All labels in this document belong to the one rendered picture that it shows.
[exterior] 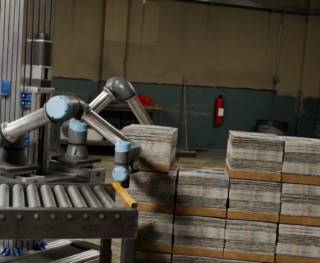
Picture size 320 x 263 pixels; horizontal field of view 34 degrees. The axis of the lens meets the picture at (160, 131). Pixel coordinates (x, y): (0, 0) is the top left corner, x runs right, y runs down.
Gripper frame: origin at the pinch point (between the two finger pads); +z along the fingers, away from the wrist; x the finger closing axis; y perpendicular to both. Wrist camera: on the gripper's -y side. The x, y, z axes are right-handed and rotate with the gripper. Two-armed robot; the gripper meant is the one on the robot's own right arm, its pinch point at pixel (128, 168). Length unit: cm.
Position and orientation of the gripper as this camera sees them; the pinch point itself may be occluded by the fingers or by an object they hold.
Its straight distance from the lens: 289.8
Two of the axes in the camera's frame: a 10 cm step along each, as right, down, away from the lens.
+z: 0.8, -0.9, 9.9
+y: 0.7, -9.9, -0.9
